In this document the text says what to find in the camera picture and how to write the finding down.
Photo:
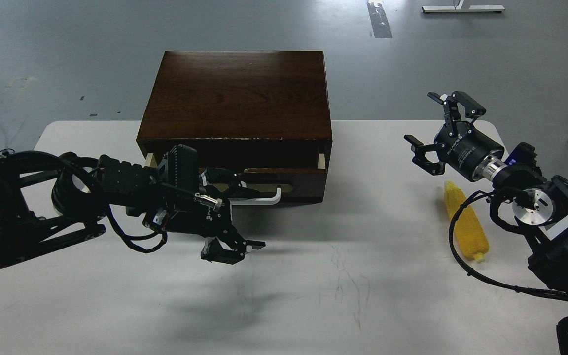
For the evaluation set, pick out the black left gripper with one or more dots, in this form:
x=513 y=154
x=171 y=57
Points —
x=193 y=218

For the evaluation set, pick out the wooden drawer with white handle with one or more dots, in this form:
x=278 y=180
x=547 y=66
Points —
x=272 y=176

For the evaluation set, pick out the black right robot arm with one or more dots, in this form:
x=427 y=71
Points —
x=522 y=201

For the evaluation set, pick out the white table leg base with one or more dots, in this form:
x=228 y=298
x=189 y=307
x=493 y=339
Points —
x=463 y=6

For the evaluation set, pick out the yellow corn cob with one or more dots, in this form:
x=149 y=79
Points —
x=468 y=231

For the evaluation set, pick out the black tape strip on floor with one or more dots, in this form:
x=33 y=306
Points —
x=378 y=19

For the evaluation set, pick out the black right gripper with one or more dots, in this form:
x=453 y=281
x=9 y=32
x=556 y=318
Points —
x=469 y=150

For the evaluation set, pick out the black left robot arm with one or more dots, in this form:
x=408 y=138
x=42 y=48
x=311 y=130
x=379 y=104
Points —
x=50 y=202

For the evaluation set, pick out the dark wooden drawer cabinet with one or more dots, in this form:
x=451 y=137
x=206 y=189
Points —
x=238 y=100

